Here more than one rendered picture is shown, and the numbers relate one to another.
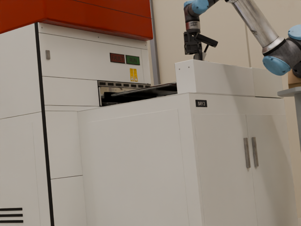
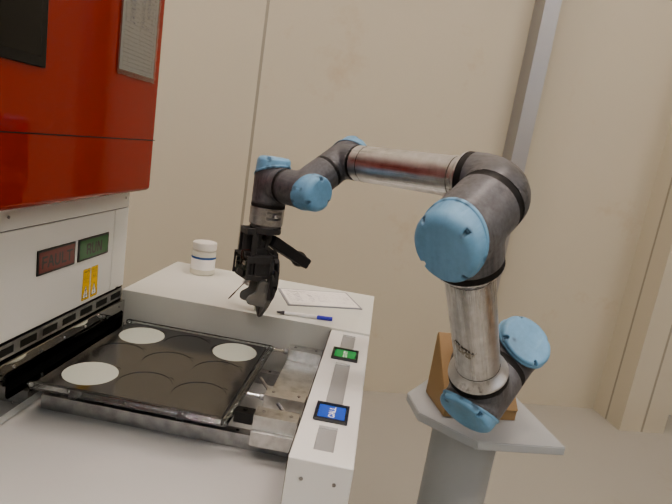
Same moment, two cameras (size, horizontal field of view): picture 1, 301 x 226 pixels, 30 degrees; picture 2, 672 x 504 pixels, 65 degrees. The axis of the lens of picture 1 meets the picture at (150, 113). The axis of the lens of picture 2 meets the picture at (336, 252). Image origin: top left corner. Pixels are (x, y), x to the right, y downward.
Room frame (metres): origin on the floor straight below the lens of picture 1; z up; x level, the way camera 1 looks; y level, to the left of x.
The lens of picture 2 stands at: (1.78, 0.22, 1.39)
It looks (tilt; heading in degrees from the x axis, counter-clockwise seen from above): 11 degrees down; 328
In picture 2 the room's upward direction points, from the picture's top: 9 degrees clockwise
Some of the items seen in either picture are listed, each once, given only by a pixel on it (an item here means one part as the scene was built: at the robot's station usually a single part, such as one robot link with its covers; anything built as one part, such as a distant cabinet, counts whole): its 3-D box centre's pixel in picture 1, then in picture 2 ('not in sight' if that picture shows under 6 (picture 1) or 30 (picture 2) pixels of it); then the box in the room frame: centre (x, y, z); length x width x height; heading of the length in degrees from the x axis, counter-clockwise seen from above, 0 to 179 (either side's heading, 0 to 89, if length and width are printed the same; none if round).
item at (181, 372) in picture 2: (161, 91); (167, 362); (2.83, -0.07, 0.90); 0.34 x 0.34 x 0.01; 54
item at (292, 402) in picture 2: not in sight; (285, 400); (2.62, -0.25, 0.89); 0.08 x 0.03 x 0.03; 54
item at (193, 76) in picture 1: (217, 80); (333, 414); (2.56, -0.32, 0.89); 0.55 x 0.09 x 0.14; 144
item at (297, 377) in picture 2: not in sight; (290, 396); (2.68, -0.29, 0.87); 0.36 x 0.08 x 0.03; 144
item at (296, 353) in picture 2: not in sight; (305, 354); (2.82, -0.39, 0.89); 0.08 x 0.03 x 0.03; 54
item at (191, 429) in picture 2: not in sight; (168, 423); (2.69, -0.04, 0.84); 0.50 x 0.02 x 0.03; 54
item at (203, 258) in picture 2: not in sight; (203, 257); (3.27, -0.26, 1.01); 0.07 x 0.07 x 0.10
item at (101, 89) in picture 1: (127, 97); (68, 348); (2.94, 0.11, 0.89); 0.44 x 0.02 x 0.10; 144
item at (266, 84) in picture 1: (216, 92); (257, 317); (3.08, -0.37, 0.89); 0.62 x 0.35 x 0.14; 54
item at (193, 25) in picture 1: (193, 27); (267, 217); (2.85, -0.26, 1.21); 0.08 x 0.08 x 0.05
